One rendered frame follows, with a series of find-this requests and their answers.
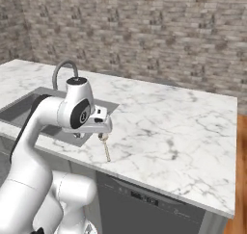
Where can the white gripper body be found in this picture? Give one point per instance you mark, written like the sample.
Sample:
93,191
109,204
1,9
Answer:
93,126

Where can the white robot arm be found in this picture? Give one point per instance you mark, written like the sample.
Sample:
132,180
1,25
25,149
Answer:
30,167

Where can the wooden dish brush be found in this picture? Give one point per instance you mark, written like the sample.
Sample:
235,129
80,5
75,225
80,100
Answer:
105,149

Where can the grey sink basin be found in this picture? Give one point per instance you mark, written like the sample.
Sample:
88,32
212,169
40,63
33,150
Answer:
19,108

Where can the grey curved tap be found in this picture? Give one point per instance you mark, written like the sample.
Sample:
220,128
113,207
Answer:
56,71

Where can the dark grey dishwasher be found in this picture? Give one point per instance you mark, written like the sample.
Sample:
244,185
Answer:
144,209

